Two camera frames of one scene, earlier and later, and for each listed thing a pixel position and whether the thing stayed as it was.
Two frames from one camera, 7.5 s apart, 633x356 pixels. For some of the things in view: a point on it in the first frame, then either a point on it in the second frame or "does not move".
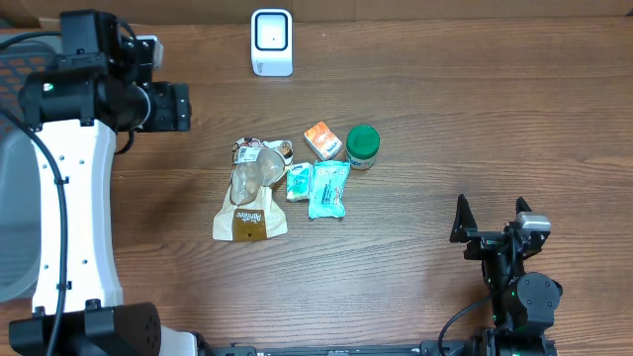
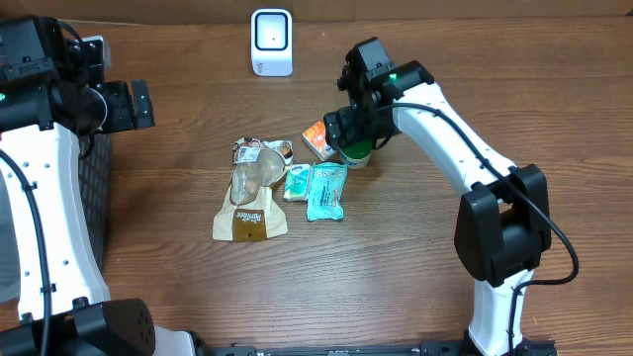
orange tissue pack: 322,140 does not move
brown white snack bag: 250,212 does not move
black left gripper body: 167,114 → 121,110
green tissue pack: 300,181 does not move
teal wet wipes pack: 327,186 does not move
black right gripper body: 486,241 → 360,126
